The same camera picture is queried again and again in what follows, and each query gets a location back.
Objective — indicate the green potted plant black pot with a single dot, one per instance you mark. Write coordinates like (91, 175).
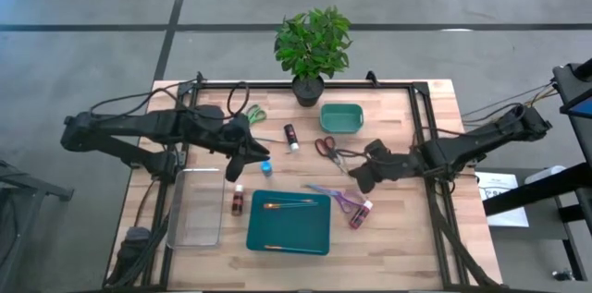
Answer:
(312, 43)

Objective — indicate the clear plastic tray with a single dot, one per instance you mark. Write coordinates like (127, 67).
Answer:
(196, 210)

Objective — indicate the black equipment cart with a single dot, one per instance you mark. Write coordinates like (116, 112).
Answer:
(573, 80)

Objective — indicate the small green plastic tray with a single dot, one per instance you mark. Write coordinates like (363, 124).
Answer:
(341, 119)

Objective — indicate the black frame clip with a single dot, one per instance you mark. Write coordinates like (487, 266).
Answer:
(200, 77)
(371, 77)

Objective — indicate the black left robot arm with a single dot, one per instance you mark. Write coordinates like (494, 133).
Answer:
(139, 126)

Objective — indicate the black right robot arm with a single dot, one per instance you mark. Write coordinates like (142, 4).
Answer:
(485, 138)

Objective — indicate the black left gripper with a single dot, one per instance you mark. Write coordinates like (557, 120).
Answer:
(238, 140)

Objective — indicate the white box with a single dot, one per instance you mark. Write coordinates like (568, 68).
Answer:
(546, 174)

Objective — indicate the grey metal stand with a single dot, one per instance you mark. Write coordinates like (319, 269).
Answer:
(28, 184)

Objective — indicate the large teal plastic tray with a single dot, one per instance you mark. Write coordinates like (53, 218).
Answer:
(289, 228)

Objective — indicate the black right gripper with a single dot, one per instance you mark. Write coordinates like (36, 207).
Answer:
(384, 166)

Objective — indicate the white paper sheet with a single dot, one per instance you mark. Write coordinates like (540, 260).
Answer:
(509, 179)

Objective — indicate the black metal table frame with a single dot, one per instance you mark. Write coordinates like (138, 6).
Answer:
(351, 85)

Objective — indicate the blue screen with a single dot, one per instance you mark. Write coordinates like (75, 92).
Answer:
(583, 109)

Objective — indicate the thin paintbrush gold ferrule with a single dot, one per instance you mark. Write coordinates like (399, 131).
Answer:
(273, 140)
(291, 200)

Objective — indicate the small black floor object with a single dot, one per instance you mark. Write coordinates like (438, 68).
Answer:
(562, 276)

